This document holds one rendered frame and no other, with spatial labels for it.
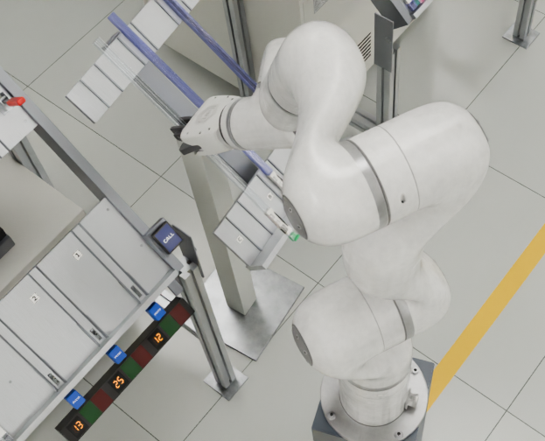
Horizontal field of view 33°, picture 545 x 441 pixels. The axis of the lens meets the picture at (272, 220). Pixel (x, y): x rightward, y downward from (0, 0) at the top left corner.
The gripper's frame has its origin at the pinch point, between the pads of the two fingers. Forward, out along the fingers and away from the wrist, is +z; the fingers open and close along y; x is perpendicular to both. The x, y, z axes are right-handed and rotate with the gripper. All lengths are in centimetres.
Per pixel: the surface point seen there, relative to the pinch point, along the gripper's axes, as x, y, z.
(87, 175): -1.1, 11.9, 19.5
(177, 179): 52, -36, 99
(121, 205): 7.2, 11.8, 18.0
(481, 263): 106, -54, 26
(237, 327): 76, -4, 64
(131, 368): 29.9, 33.2, 18.3
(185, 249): 25.2, 7.8, 20.4
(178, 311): 30.2, 19.0, 17.0
